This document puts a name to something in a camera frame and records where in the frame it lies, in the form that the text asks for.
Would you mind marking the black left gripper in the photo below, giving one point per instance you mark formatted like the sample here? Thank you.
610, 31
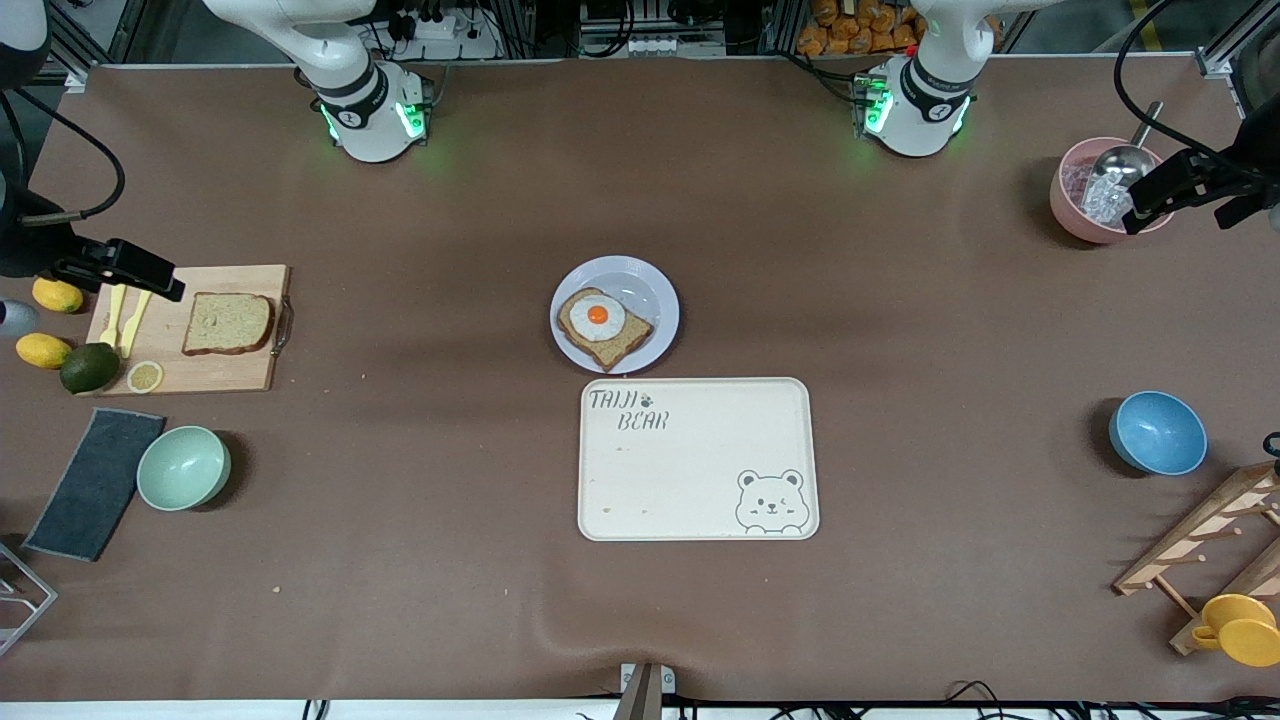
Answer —
1243, 172

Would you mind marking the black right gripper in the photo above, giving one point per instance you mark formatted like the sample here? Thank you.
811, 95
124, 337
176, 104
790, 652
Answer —
22, 249

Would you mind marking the plain brown bread slice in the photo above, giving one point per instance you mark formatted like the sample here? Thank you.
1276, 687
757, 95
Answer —
228, 324

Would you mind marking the white round plate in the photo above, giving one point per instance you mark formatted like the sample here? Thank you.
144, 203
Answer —
655, 290

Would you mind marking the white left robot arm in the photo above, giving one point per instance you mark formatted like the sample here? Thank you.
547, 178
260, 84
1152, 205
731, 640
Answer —
925, 95

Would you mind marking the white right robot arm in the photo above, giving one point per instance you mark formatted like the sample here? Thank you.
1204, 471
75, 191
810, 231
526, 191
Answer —
370, 100

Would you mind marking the metal scoop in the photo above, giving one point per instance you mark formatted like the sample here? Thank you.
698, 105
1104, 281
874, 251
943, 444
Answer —
1122, 163

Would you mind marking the yellow plastic fork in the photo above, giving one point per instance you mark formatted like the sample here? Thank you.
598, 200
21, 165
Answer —
113, 322

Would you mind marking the yellow plastic knife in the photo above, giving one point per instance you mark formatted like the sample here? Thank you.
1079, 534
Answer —
132, 325

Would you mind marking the clear ice cubes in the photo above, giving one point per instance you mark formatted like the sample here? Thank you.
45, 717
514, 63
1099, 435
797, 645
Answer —
1105, 200

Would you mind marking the yellow lemon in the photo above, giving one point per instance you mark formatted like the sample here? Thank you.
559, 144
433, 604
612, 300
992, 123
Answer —
57, 295
43, 351

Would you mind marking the pink bowl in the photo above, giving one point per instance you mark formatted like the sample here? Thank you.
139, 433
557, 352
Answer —
1068, 205

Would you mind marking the green avocado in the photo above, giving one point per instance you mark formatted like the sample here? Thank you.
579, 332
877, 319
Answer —
89, 368

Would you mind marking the lemon slice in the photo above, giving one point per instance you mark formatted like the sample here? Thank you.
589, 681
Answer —
145, 377

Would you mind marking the wooden cutting board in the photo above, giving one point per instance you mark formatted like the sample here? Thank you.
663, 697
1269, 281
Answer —
215, 372

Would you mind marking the mint green bowl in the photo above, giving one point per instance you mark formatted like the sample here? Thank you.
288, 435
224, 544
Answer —
180, 468

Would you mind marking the dark grey cloth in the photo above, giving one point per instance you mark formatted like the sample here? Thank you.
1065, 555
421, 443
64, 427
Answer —
95, 485

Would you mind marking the blue bowl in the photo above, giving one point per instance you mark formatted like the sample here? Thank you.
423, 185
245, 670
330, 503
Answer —
1158, 433

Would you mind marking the wooden cup rack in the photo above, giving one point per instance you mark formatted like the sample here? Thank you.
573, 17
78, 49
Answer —
1200, 530

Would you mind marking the orange snack packs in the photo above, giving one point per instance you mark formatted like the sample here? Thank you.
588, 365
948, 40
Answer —
850, 30

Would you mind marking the white power strip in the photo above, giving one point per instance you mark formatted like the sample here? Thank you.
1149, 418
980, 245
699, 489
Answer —
440, 35

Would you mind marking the yellow mug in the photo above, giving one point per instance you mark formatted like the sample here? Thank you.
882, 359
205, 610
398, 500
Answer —
1240, 630

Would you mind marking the fried egg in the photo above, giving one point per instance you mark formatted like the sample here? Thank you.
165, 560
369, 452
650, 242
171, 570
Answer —
598, 316

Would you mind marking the toast with fried egg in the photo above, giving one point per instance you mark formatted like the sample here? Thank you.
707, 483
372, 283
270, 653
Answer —
615, 350

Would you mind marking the white terminal strip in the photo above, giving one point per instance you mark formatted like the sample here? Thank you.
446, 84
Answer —
675, 45

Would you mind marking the cream bear print tray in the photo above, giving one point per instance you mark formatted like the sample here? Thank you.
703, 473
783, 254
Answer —
680, 470

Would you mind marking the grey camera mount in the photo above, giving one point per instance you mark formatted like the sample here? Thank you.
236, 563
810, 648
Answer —
645, 690

